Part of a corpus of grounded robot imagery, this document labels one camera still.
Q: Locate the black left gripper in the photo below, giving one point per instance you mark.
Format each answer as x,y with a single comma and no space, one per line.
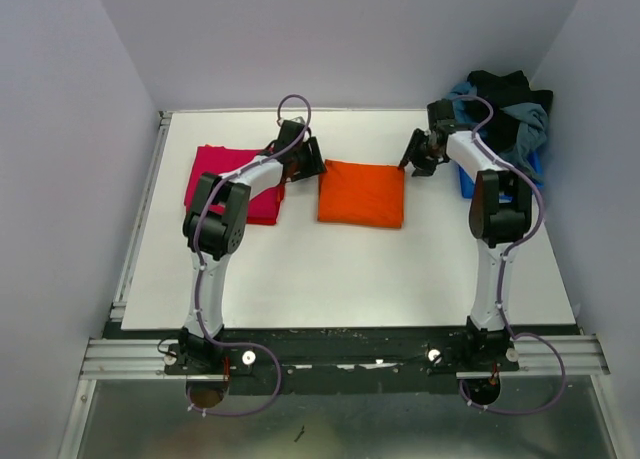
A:
314,163

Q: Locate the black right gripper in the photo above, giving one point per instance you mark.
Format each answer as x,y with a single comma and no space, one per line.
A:
418,136

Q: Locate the orange t-shirt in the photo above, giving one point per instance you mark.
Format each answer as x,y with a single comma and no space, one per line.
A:
361,194

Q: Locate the red t-shirt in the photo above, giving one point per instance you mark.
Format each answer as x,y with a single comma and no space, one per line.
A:
263,208

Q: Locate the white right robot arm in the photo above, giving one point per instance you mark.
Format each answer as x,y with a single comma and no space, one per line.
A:
506,209

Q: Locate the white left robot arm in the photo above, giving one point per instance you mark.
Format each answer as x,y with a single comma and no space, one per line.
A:
215,223

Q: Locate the black crumpled t-shirt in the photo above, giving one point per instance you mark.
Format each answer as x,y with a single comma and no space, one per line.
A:
520,114

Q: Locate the grey-blue crumpled t-shirt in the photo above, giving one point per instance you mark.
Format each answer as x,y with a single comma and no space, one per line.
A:
476,112

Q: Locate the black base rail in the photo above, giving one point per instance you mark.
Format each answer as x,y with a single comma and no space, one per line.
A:
460,344

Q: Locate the aluminium frame rail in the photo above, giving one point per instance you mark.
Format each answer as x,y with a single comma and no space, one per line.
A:
110,359

